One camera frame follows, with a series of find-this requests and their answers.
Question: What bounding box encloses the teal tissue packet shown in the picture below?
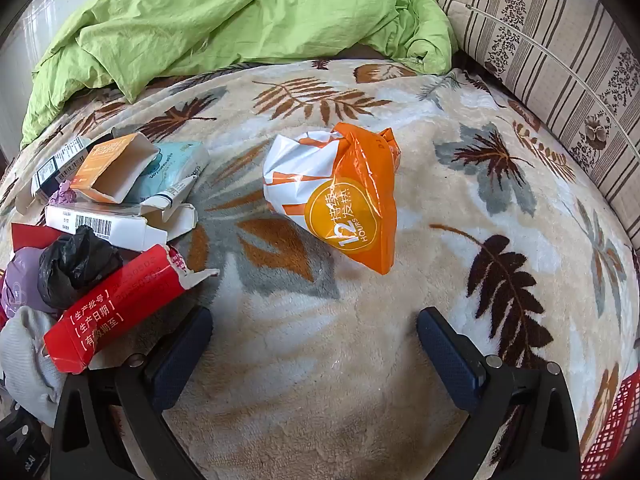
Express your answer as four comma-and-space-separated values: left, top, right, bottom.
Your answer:
125, 141, 211, 204

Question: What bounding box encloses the green quilt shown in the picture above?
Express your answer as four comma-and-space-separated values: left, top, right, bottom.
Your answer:
20, 0, 458, 150

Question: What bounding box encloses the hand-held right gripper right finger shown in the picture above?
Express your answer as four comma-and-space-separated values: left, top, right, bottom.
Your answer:
416, 306, 581, 480

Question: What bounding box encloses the white cable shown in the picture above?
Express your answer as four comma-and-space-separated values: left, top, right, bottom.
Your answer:
445, 1, 640, 153

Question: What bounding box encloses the orange white plastic bag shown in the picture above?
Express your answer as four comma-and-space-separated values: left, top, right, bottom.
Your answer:
262, 121, 402, 276

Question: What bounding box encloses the crumpled pink purple wrapper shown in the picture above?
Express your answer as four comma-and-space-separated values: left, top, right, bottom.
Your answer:
47, 180, 83, 207

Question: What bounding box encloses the white grey cloth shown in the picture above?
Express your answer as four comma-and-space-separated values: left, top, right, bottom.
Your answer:
0, 305, 68, 428

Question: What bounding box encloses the leaf print blanket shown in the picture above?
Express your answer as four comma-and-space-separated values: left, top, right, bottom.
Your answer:
0, 57, 640, 480

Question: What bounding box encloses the orange medicine box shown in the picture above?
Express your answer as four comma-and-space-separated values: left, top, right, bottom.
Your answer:
70, 132, 158, 205

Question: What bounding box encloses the red mesh basket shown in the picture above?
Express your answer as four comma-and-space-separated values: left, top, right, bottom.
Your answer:
580, 365, 640, 480

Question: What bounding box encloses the striped floral cushion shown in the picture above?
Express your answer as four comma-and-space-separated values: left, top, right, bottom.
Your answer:
432, 0, 640, 251

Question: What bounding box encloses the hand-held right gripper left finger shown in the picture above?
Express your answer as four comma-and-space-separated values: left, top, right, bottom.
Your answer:
49, 305, 215, 480

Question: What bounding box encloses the large white medicine box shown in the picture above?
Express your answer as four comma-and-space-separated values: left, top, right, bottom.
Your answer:
44, 176, 199, 253

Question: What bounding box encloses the black plastic bag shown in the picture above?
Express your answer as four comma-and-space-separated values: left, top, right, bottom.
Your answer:
37, 225, 125, 311

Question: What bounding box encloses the dark red paper packet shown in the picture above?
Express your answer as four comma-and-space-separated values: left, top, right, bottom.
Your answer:
10, 222, 68, 252

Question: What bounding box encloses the white green medicine box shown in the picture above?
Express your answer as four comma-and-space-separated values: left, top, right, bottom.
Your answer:
30, 132, 116, 200

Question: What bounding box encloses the red carton box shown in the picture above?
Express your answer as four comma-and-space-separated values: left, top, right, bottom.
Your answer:
42, 244, 221, 375

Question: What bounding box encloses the purple plastic packet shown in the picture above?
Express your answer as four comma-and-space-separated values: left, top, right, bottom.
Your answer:
0, 247, 58, 318

